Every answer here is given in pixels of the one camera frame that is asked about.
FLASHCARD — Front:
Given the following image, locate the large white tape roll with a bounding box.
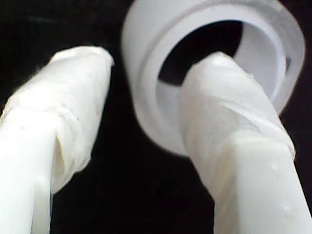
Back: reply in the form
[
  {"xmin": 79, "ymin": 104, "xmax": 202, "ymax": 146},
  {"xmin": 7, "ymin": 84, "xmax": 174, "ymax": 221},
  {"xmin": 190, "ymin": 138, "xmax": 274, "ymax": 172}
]
[{"xmin": 121, "ymin": 0, "xmax": 307, "ymax": 156}]

